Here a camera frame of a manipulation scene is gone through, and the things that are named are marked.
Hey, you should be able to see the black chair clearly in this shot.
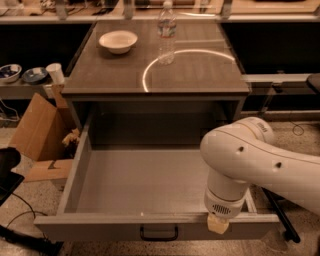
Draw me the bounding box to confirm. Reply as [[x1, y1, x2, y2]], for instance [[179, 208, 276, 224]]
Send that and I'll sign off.
[[0, 147, 24, 206]]

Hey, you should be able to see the crumpled brown paper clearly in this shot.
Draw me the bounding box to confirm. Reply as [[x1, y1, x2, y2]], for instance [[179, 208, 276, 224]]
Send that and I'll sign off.
[[62, 128, 80, 147]]

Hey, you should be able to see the black stand leg right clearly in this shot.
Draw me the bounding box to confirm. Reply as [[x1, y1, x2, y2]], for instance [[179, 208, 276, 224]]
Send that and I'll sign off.
[[262, 188, 301, 243]]

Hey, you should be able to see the black stand leg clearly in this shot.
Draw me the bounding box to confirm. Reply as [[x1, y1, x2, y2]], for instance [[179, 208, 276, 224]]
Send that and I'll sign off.
[[0, 225, 63, 256], [262, 188, 301, 243]]

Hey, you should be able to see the black cable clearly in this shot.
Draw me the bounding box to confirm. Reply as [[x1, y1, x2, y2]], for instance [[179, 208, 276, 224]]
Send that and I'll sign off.
[[5, 192, 48, 229]]

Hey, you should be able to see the brown cardboard box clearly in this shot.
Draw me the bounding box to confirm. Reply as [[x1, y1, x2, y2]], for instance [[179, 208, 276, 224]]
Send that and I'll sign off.
[[9, 85, 79, 190]]

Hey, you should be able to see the clear plastic water bottle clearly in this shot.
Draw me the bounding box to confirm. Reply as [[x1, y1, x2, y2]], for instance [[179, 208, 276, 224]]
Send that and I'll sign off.
[[158, 0, 176, 65]]

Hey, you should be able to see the grey top drawer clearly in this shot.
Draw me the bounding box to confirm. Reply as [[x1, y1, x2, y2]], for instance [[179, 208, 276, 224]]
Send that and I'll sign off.
[[33, 111, 280, 243]]

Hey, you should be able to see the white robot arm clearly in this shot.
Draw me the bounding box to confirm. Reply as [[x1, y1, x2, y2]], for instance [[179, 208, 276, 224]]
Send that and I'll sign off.
[[200, 117, 320, 234]]

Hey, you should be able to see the blue patterned bowl right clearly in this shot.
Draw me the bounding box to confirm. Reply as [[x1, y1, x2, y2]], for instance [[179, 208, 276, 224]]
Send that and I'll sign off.
[[22, 67, 48, 85]]

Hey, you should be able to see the black stand leg left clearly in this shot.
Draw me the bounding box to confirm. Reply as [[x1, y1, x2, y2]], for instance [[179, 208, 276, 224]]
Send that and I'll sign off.
[[0, 225, 63, 256]]

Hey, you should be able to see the grey drawer cabinet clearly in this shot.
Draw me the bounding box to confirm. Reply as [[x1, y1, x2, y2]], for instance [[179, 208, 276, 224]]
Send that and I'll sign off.
[[63, 20, 249, 132]]

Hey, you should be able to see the white bowl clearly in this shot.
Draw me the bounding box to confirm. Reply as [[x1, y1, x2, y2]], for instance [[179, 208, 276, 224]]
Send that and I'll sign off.
[[99, 30, 138, 54]]

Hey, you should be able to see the white paper cup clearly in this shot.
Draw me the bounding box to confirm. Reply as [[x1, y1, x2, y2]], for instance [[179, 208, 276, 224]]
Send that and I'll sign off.
[[46, 63, 65, 84]]

